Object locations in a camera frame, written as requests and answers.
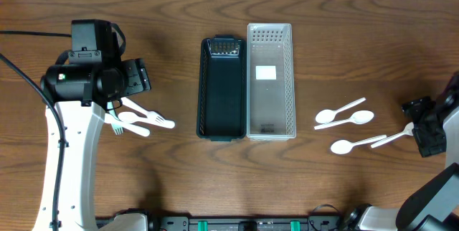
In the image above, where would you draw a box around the clear plastic basket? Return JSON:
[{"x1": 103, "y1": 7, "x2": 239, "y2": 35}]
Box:
[{"x1": 246, "y1": 23, "x2": 296, "y2": 141}]

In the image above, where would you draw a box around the black plastic basket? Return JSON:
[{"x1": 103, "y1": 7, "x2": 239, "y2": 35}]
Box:
[{"x1": 197, "y1": 35, "x2": 247, "y2": 142}]

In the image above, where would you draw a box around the white plastic fork middle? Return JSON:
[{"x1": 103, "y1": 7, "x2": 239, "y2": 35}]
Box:
[{"x1": 118, "y1": 112, "x2": 176, "y2": 128}]

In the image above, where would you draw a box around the white plastic fork top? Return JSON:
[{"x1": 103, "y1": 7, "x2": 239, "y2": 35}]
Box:
[{"x1": 121, "y1": 97, "x2": 165, "y2": 123}]

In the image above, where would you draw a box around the white label in basket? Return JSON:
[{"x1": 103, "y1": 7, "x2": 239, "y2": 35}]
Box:
[{"x1": 255, "y1": 65, "x2": 277, "y2": 80}]

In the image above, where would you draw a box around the white plastic fork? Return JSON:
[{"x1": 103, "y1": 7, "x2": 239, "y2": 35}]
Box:
[
  {"x1": 105, "y1": 113, "x2": 151, "y2": 137},
  {"x1": 118, "y1": 112, "x2": 176, "y2": 128},
  {"x1": 121, "y1": 97, "x2": 165, "y2": 123}
]

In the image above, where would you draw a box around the black mounting rail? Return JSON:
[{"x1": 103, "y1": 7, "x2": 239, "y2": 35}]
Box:
[{"x1": 95, "y1": 215, "x2": 345, "y2": 231}]

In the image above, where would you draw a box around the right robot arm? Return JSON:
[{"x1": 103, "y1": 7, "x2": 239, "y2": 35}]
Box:
[{"x1": 338, "y1": 73, "x2": 458, "y2": 230}]

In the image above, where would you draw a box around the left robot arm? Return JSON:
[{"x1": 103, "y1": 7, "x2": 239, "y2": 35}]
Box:
[{"x1": 34, "y1": 19, "x2": 151, "y2": 230}]

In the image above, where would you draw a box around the white plastic fork left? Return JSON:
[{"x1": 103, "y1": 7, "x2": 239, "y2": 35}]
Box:
[{"x1": 105, "y1": 113, "x2": 151, "y2": 137}]

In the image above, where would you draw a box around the white plastic spoon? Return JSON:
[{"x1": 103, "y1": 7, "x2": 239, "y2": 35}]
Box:
[
  {"x1": 314, "y1": 110, "x2": 374, "y2": 130},
  {"x1": 330, "y1": 135, "x2": 387, "y2": 155},
  {"x1": 315, "y1": 98, "x2": 366, "y2": 124},
  {"x1": 371, "y1": 122, "x2": 414, "y2": 149}
]

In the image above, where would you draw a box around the white plastic fork handle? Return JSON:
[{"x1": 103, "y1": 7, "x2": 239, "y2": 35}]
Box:
[{"x1": 107, "y1": 102, "x2": 123, "y2": 135}]

